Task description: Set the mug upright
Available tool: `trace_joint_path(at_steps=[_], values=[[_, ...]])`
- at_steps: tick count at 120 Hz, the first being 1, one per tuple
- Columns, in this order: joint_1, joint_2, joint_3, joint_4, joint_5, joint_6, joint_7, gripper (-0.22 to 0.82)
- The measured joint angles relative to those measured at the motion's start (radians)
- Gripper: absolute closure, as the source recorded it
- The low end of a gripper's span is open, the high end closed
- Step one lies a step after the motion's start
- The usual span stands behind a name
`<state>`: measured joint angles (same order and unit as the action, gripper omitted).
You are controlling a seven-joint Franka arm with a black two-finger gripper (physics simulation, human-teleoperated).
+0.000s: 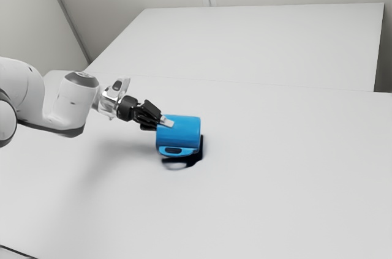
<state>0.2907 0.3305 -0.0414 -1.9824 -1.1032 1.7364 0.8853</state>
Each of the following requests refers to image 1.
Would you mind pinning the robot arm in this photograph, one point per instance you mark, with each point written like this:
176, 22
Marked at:
67, 99

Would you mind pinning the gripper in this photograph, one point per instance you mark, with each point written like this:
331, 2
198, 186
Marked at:
127, 107

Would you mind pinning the blue mug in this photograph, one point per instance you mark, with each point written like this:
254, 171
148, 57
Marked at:
177, 133

